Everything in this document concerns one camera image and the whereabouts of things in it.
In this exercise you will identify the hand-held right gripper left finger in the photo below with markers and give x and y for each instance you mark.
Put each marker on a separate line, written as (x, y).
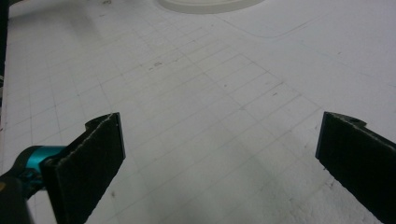
(84, 168)

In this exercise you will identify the white hook stand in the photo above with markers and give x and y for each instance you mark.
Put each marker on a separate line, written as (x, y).
(208, 6)

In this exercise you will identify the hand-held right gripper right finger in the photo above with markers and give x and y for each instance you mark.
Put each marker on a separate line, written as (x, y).
(358, 155)

